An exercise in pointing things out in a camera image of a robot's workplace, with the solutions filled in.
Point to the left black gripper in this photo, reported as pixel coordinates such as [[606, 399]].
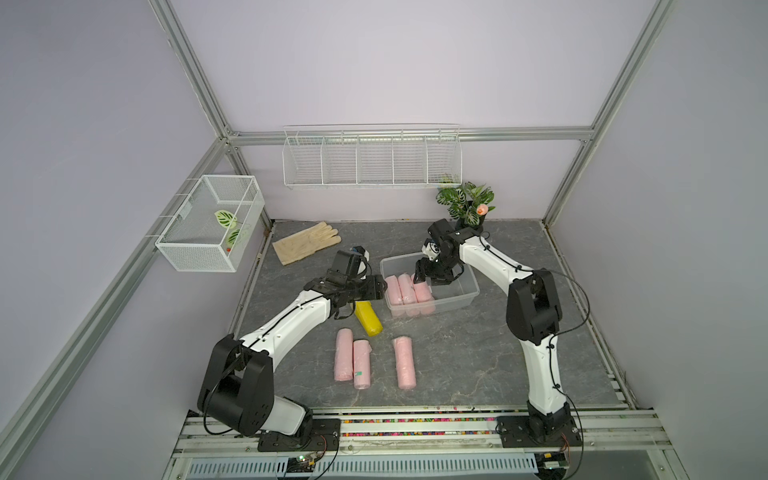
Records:
[[374, 288]]

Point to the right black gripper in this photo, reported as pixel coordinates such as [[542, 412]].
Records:
[[423, 268]]

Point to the clear plastic storage box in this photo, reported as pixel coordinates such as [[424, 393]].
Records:
[[458, 294]]

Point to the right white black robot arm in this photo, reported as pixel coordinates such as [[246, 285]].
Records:
[[533, 315]]

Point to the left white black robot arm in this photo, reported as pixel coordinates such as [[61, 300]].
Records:
[[238, 387]]

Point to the yellow trash bag roll left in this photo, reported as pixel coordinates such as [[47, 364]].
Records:
[[368, 318]]

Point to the pink roll with green sticker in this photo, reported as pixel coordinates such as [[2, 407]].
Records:
[[361, 364]]

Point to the beige work glove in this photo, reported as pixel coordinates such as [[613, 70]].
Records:
[[305, 243]]

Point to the potted plant black pot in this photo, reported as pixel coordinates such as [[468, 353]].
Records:
[[467, 203]]

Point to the white mesh basket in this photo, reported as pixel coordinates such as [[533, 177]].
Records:
[[211, 230]]

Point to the white ventilation grille strip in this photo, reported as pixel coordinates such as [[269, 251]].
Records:
[[366, 466]]

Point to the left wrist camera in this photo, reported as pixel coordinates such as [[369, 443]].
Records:
[[349, 265]]

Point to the white wire wall shelf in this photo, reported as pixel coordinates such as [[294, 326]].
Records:
[[410, 155]]

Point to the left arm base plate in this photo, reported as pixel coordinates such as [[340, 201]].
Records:
[[313, 435]]

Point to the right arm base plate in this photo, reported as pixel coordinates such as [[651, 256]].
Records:
[[535, 432]]

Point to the aluminium frame rails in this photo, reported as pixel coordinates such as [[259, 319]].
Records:
[[27, 425]]

